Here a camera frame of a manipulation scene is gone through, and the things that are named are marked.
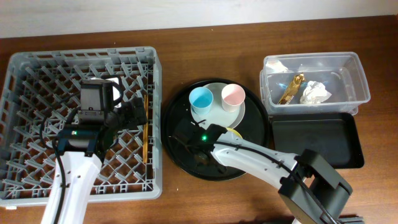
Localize pink plastic cup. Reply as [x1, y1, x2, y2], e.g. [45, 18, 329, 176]
[221, 84, 246, 113]

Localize grey plastic dishwasher rack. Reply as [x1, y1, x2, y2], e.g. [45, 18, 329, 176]
[1, 47, 162, 208]

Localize light blue plastic cup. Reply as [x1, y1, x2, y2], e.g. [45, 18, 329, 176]
[188, 87, 214, 115]

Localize yellow plastic bowl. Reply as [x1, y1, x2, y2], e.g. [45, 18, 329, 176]
[226, 128, 243, 139]

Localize round black tray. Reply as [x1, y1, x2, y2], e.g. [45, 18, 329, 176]
[160, 78, 271, 181]

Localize brown gold snack wrapper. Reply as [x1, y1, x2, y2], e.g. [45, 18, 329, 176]
[278, 73, 305, 105]

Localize pale grey round plate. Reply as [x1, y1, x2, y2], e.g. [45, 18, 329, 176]
[191, 82, 246, 129]

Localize black rectangular tray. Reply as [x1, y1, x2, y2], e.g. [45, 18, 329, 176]
[271, 113, 364, 169]

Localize white tissue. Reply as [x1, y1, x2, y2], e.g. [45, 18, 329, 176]
[300, 81, 332, 105]

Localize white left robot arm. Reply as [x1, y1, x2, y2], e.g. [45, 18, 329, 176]
[41, 97, 147, 223]

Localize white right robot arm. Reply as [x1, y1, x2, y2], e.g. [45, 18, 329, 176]
[172, 119, 353, 223]

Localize clear plastic bin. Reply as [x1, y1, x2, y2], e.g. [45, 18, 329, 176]
[260, 52, 371, 115]

